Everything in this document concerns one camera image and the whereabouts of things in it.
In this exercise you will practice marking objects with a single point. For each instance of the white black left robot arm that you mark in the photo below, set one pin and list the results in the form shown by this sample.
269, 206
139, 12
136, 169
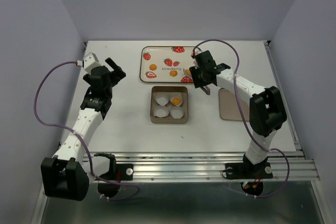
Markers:
64, 175

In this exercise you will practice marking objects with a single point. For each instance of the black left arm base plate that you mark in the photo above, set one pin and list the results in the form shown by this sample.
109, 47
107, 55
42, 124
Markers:
105, 165

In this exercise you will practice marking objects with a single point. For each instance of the orange round cookie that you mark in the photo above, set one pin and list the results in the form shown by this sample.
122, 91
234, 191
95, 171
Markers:
153, 67

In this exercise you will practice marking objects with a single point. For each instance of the orange swirl cookie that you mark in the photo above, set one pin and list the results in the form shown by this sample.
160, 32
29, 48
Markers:
176, 101

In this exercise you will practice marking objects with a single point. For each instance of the gold square cookie tin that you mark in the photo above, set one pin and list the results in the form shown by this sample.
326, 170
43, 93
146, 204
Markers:
168, 89

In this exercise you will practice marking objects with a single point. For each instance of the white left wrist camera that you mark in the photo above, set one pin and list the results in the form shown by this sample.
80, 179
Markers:
90, 61

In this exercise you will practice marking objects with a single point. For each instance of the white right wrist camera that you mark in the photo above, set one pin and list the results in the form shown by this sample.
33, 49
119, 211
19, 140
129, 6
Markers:
195, 52

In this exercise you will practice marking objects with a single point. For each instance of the white paper cup front-right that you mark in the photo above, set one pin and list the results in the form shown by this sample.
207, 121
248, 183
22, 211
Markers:
176, 112

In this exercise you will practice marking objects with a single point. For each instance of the white paper cup back-left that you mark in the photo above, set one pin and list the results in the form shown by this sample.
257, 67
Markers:
161, 99

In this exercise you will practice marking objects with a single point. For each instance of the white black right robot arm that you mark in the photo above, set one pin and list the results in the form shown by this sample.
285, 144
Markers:
261, 109

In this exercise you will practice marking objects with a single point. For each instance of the white paper cup back-right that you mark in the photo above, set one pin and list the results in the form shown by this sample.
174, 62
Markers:
176, 94

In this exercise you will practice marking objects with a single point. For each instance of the white paper cup front-left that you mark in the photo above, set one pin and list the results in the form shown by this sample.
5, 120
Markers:
160, 111

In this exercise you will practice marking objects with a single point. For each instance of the gold tin lid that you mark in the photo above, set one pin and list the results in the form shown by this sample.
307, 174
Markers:
228, 108

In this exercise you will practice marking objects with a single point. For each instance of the aluminium front frame rails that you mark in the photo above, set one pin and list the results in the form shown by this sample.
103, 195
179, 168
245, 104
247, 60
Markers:
189, 188

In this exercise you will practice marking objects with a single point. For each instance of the aluminium table edge rail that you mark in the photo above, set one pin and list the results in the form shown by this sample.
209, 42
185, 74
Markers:
289, 117

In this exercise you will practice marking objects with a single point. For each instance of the steel serving tongs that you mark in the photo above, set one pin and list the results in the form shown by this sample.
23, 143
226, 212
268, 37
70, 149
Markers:
198, 80

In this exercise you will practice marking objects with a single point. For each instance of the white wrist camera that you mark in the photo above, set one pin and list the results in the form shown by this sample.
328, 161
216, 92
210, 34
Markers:
195, 52
90, 61

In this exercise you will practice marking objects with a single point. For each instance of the strawberry print tray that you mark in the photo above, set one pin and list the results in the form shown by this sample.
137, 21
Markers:
166, 58

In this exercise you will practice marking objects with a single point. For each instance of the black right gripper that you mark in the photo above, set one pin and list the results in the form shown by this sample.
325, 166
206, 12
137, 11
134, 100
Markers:
194, 70

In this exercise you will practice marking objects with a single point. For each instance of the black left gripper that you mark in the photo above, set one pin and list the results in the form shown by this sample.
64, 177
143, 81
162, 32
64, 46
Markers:
117, 74

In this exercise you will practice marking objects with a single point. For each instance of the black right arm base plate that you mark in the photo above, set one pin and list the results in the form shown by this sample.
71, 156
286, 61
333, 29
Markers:
244, 171

